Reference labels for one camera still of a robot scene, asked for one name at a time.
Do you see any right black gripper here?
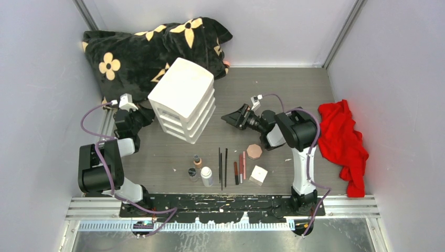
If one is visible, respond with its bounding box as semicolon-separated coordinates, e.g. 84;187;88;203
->
221;103;266;134

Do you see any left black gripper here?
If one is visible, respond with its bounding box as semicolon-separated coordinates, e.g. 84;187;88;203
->
128;104;155;134

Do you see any pink lip gloss tube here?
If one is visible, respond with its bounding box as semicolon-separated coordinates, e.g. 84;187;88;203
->
242;151;247;180

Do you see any red silver lip pencil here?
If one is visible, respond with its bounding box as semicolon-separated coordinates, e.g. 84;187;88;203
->
238;154;243;184

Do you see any white plastic drawer organizer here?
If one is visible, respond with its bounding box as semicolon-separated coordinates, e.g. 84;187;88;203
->
147;58;216;144

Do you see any dark red lipstick tube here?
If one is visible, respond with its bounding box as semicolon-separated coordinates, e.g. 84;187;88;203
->
234;161;239;185

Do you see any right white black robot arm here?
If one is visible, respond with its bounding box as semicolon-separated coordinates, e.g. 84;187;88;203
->
221;104;320;216

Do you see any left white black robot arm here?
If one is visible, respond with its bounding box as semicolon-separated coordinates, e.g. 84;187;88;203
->
78;108;155;217

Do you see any thick black makeup pencil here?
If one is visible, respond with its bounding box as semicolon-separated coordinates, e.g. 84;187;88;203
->
224;148;228;188

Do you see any short black makeup pencil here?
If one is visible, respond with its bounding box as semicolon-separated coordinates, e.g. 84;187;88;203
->
220;153;224;191

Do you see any pink octagonal compact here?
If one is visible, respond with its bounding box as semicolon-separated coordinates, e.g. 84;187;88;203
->
246;144;262;160

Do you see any tan foundation bottle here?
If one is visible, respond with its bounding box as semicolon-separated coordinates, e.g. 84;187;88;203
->
193;155;203;169

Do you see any black floral plush blanket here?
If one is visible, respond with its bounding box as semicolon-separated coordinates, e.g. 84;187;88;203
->
81;17;233;103

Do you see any white plastic bottle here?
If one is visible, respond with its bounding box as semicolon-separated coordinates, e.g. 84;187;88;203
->
200;166;213;187

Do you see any white cube box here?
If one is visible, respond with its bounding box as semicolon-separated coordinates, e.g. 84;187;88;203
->
249;165;268;186

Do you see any clear jar black lid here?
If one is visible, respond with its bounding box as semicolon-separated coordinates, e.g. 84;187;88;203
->
188;168;198;182

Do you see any small green circuit board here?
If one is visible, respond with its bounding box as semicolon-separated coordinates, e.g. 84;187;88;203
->
133;220;154;230

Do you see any red cloth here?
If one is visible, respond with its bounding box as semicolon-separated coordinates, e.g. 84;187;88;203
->
318;100;369;198

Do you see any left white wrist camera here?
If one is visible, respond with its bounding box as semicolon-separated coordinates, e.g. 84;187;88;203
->
119;93;138;112

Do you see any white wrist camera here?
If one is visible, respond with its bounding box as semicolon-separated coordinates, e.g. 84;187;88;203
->
119;93;138;112
251;94;263;111

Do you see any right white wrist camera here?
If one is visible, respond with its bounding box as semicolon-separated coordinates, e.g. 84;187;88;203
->
251;94;263;111

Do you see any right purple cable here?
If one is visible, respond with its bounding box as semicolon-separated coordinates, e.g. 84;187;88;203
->
260;93;331;238

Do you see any purple cable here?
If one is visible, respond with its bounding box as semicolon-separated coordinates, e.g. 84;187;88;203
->
260;93;331;238
80;101;178;238

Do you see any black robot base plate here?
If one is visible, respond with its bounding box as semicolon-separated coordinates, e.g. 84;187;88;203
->
119;193;326;225

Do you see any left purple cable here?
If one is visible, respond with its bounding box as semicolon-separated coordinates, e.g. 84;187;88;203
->
80;101;178;238

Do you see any aluminium frame rail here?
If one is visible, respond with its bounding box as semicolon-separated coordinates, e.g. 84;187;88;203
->
66;194;380;235

